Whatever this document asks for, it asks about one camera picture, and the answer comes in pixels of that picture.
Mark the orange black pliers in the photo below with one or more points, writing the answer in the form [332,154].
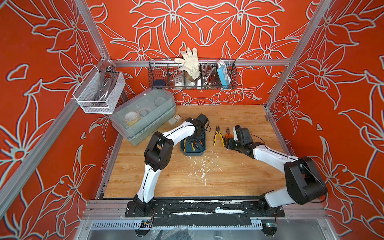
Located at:
[197,145]
[227,133]

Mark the white power strip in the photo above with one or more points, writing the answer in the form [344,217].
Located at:
[179,80]

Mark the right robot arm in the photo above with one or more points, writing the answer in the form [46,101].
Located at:
[304,182]

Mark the light blue box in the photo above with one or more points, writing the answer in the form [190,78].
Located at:
[223,74]

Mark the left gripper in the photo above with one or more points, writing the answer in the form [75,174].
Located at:
[201,137]

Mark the small white orange carton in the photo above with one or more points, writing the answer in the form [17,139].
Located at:
[175,119]

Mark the translucent grey tool case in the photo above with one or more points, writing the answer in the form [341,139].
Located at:
[139,117]

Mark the white mesh wall basket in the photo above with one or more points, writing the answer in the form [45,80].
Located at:
[100,91]

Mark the white work glove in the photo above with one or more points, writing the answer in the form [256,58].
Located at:
[190,63]

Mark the yellow black combination pliers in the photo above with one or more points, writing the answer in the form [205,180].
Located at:
[218,137]

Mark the black mounting base rail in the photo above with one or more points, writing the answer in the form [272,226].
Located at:
[248,206]

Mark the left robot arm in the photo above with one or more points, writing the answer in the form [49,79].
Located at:
[158,155]

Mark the dark round can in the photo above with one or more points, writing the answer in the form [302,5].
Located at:
[159,84]

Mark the black wire wall basket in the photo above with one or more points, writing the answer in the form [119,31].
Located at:
[204,74]

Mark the teal plastic storage box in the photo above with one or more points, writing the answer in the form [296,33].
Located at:
[190,152]

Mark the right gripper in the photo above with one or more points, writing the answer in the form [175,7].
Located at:
[230,143]

